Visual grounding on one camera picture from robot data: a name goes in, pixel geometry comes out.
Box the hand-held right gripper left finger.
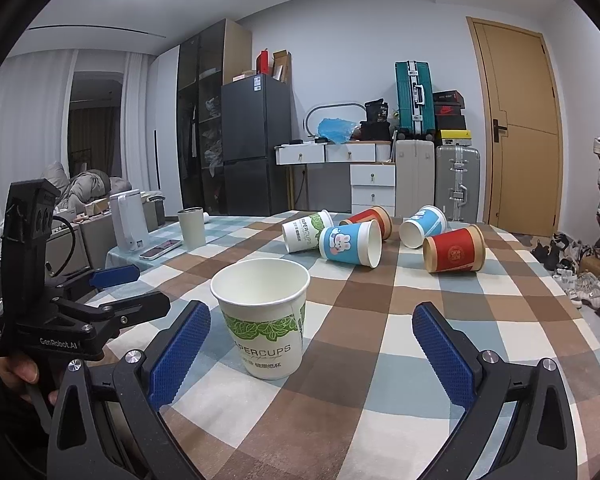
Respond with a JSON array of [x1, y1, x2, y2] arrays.
[[47, 300, 212, 480]]

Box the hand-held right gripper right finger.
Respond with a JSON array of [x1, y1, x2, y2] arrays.
[[412, 302, 579, 480]]

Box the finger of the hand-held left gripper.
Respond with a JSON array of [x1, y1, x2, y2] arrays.
[[86, 265, 141, 292], [86, 290, 172, 332]]

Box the green leaf paper cup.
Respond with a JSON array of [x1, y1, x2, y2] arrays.
[[281, 209, 335, 254], [210, 258, 311, 380]]

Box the red paper cup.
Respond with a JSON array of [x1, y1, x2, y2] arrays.
[[339, 205, 393, 241], [422, 225, 487, 275]]

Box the blue bunny paper cup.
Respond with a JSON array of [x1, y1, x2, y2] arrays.
[[398, 205, 448, 250], [318, 218, 383, 269]]

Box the person's left hand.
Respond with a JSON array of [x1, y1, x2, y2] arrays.
[[0, 352, 59, 408]]

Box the white smartphone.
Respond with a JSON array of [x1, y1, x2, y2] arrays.
[[139, 238, 183, 261]]

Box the white electric kettle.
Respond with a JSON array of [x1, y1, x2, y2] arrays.
[[109, 189, 149, 252]]

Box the grey storage box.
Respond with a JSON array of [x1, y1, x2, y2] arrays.
[[142, 193, 167, 229]]

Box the checked tablecloth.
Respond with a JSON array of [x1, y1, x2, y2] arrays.
[[104, 210, 600, 480]]

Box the pale green tumbler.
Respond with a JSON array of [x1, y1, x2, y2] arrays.
[[177, 207, 207, 251]]

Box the grey jacket pile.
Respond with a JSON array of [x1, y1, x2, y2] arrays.
[[41, 161, 131, 212]]

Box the white curtain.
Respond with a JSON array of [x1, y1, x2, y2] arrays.
[[0, 49, 77, 233], [121, 52, 154, 194]]

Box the pile of shoes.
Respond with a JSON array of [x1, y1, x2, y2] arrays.
[[529, 231, 600, 311]]

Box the white wardrobe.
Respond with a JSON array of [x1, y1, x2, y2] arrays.
[[149, 44, 181, 194]]

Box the silver suitcase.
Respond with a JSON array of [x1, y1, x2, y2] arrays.
[[434, 145, 481, 224]]

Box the beige suitcase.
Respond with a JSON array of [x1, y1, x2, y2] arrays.
[[395, 139, 436, 216]]

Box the dark glass cabinet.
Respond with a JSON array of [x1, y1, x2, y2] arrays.
[[175, 18, 254, 214]]

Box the white drawer desk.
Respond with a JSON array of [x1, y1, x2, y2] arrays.
[[274, 141, 397, 216]]

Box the dark grey fridge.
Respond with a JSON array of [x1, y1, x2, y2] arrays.
[[221, 73, 294, 216]]

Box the yellow shoe box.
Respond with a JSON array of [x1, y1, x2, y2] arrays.
[[439, 129, 472, 147]]

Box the black bag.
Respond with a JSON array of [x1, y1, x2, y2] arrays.
[[359, 120, 396, 142]]

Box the wooden door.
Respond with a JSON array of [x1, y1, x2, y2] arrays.
[[466, 16, 564, 239]]

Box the blue plastic bag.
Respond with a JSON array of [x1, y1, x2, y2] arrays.
[[318, 118, 360, 145]]

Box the black packet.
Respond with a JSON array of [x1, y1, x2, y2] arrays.
[[364, 99, 391, 124]]

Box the teal suitcase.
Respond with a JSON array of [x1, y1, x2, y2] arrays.
[[394, 60, 436, 141]]

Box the cardboard box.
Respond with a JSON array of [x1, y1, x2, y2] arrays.
[[272, 50, 293, 84]]

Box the black cable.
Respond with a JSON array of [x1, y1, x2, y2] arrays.
[[44, 214, 77, 282]]

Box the rounded mirror frame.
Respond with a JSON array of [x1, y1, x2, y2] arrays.
[[304, 101, 364, 139]]

